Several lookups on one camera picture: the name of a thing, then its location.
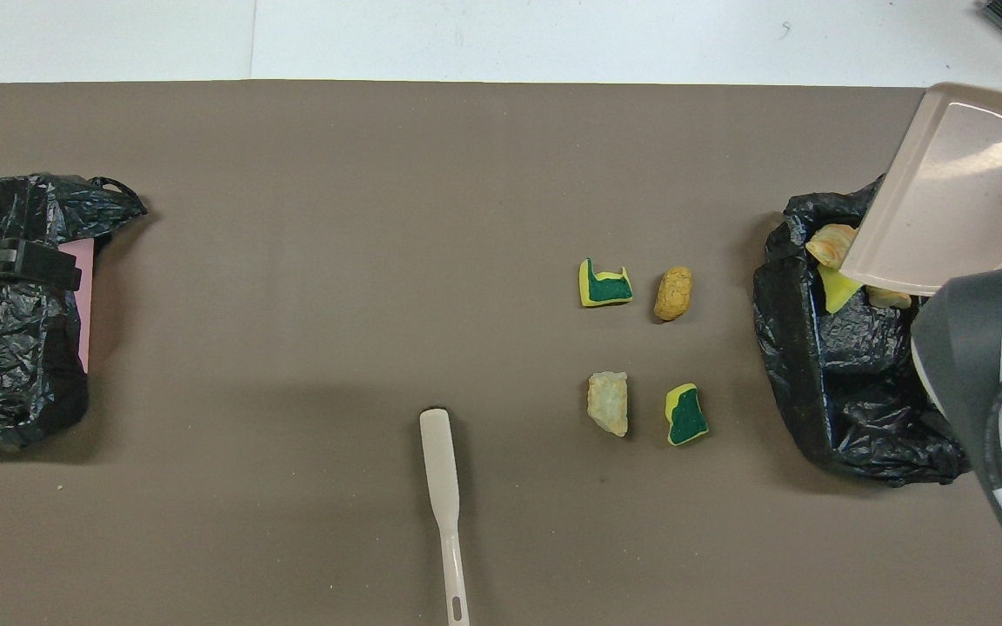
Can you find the beige brush with black bristles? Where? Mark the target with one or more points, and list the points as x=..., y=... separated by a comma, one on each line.
x=440, y=461

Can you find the notched green yellow sponge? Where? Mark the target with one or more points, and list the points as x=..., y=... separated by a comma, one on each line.
x=605, y=287

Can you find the pale beige bread chunk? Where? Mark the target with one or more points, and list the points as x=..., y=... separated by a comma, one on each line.
x=608, y=402

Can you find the green yellow sponge piece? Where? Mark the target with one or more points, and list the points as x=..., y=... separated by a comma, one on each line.
x=686, y=417

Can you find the wide pale flaky pastry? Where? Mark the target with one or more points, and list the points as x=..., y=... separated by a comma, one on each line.
x=830, y=245

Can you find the plain yellow sponge piece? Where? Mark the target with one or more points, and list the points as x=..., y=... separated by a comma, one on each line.
x=836, y=291

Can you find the small orange striped croissant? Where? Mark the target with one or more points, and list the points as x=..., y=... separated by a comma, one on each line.
x=891, y=300

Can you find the beige plastic dustpan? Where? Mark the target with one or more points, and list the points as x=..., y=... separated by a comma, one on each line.
x=945, y=191

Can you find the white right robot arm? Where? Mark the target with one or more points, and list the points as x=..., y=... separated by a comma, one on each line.
x=988, y=365

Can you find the pink bin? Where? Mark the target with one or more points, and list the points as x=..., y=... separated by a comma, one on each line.
x=83, y=313

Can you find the crumpled black trash bag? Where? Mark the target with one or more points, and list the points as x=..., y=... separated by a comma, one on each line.
x=5, y=365

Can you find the open black bag-lined bin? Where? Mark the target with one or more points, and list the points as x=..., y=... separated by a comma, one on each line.
x=858, y=409

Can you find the brown table mat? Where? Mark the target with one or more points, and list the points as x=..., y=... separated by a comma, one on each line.
x=292, y=217

